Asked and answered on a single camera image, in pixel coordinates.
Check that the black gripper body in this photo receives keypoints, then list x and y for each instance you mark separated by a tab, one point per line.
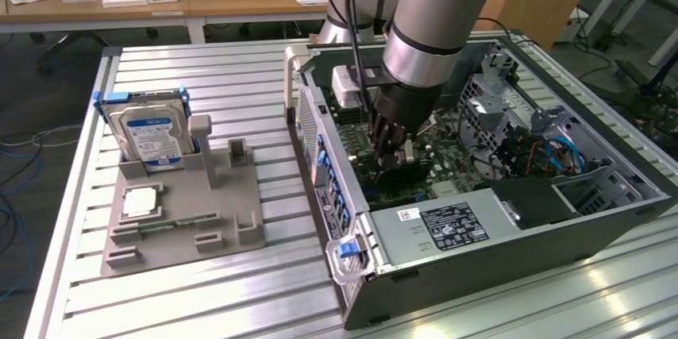
407	105

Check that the graphics card with metal bracket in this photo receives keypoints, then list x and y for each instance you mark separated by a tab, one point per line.
405	176

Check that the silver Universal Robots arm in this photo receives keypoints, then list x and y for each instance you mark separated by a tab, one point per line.
434	5

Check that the metal socket cover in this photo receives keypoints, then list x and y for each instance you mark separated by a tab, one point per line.
431	126

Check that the perforated metal drive cage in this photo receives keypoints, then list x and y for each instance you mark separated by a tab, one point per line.
485	116

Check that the green motherboard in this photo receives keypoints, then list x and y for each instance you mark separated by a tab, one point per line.
461	172

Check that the grey power supply unit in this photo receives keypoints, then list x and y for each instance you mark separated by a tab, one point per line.
402	243

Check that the blue case latch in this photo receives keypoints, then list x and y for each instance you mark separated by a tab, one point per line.
347	250

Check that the black plastic shroud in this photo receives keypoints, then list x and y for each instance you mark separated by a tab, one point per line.
530	200

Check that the open grey PC case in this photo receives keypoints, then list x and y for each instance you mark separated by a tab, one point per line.
477	287

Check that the wooden desk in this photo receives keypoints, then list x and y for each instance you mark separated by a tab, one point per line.
238	1

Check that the grey parts rack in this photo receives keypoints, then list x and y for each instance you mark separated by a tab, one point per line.
181	204

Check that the metal disk bay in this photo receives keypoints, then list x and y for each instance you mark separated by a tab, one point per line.
609	192

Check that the black office chair base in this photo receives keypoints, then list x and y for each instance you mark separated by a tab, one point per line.
636	71

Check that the hard disk with blue rails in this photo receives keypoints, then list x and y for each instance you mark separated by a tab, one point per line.
151	136

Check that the green RAM stick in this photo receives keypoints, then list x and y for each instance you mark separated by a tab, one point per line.
159	228

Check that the silver CPU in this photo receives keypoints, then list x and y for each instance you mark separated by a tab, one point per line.
142	202

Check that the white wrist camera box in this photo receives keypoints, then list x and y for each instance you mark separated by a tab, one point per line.
347	85

